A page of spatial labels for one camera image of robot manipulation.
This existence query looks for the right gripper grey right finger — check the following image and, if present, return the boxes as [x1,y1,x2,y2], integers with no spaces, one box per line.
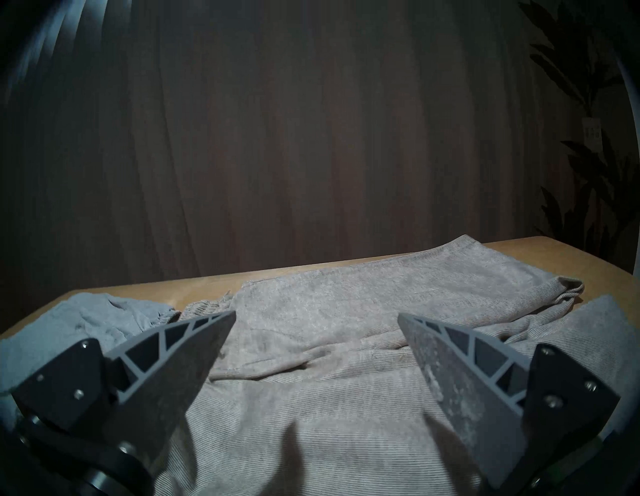
[397,313,622,489]

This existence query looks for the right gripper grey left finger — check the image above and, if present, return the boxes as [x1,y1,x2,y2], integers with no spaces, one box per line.
[10,310,237,479]

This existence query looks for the light grey shorts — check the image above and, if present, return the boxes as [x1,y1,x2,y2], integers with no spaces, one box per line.
[0,292,182,397]

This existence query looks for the beige sweat shorts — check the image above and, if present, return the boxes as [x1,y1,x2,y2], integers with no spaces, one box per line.
[154,235,640,496]

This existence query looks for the light wooden table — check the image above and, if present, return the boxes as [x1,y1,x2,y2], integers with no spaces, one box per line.
[0,236,640,341]

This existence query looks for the tall dark leafy plant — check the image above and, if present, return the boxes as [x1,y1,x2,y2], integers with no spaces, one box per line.
[519,0,638,273]

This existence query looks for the brown pleated curtain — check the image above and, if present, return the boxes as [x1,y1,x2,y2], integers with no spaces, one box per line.
[0,0,626,321]

